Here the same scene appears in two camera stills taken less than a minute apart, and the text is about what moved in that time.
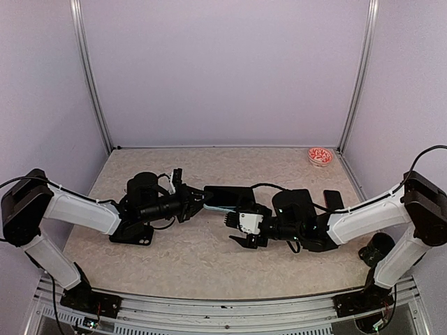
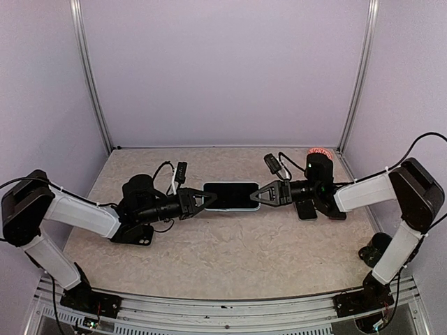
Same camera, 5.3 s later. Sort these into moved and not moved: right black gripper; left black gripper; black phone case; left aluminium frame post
Moved: right black gripper
Not moved: black phone case; left aluminium frame post; left black gripper
